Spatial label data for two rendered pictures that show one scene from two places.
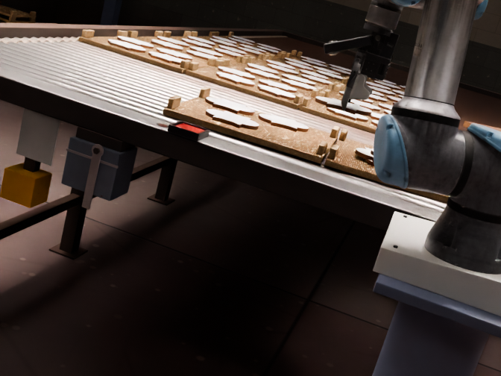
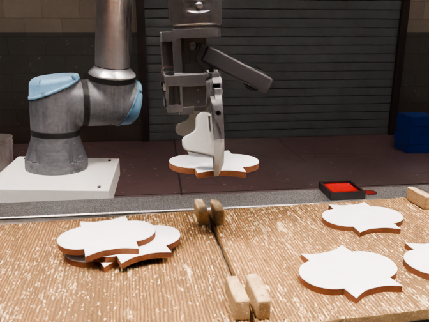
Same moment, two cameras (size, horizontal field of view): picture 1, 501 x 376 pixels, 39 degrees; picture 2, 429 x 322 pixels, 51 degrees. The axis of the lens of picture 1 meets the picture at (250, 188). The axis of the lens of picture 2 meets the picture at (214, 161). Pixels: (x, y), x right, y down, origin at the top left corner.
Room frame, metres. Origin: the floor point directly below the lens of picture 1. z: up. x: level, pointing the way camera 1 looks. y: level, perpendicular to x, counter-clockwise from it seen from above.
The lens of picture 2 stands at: (2.39, -0.39, 1.25)
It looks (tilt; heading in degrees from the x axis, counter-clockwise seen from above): 16 degrees down; 161
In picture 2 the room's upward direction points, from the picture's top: straight up
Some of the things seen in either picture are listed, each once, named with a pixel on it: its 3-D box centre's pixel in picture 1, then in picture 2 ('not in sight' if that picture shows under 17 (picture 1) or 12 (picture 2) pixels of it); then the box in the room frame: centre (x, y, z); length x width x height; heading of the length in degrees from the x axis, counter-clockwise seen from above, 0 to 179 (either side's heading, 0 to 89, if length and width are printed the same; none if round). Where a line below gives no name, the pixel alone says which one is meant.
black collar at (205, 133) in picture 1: (188, 130); (341, 190); (1.61, 0.17, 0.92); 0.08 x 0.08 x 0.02; 78
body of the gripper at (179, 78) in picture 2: (373, 52); (192, 71); (1.74, -0.20, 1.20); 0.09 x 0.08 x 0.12; 81
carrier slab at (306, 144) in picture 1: (256, 125); (355, 248); (1.86, 0.03, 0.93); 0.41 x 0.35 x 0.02; 81
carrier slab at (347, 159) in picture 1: (409, 172); (79, 271); (1.79, -0.38, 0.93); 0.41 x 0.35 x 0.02; 82
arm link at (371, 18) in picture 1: (382, 19); (195, 13); (1.74, -0.19, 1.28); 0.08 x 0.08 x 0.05
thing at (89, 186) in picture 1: (98, 167); not in sight; (1.64, 0.37, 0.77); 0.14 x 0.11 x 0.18; 78
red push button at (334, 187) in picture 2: (188, 130); (341, 190); (1.61, 0.17, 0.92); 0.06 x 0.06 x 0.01; 78
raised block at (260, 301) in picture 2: (335, 132); (257, 296); (1.96, -0.19, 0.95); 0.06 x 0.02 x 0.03; 171
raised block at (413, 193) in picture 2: (174, 101); (419, 197); (1.75, 0.24, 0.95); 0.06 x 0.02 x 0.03; 171
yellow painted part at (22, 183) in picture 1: (31, 156); not in sight; (1.68, 0.55, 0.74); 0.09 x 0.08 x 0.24; 78
